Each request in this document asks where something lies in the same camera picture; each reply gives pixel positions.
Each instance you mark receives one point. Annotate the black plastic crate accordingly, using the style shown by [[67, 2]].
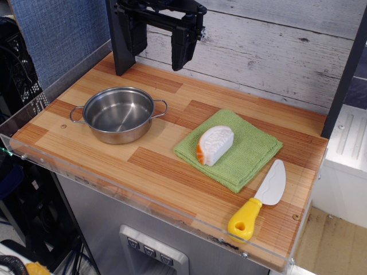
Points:
[[19, 81]]

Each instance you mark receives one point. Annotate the white grooved side unit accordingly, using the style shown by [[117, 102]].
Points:
[[340, 187]]

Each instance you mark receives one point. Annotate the clear acrylic table guard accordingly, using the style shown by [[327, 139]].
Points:
[[145, 189]]

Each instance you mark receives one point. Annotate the silver dispenser panel with buttons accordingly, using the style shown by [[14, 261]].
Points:
[[153, 252]]

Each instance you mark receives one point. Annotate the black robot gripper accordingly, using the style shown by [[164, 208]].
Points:
[[183, 18]]

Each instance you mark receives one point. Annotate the yellow handled white toy knife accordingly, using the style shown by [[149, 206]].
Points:
[[241, 225]]

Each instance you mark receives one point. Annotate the green folded cloth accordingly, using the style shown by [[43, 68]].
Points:
[[250, 151]]

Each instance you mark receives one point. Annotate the white orange toy food slice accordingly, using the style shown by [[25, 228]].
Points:
[[213, 144]]

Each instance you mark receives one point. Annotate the yellow black object bottom left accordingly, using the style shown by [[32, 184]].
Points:
[[13, 265]]

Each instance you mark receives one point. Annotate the stainless steel pot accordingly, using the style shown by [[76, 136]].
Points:
[[119, 115]]

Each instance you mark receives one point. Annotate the left dark vertical post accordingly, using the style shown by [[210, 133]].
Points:
[[123, 59]]

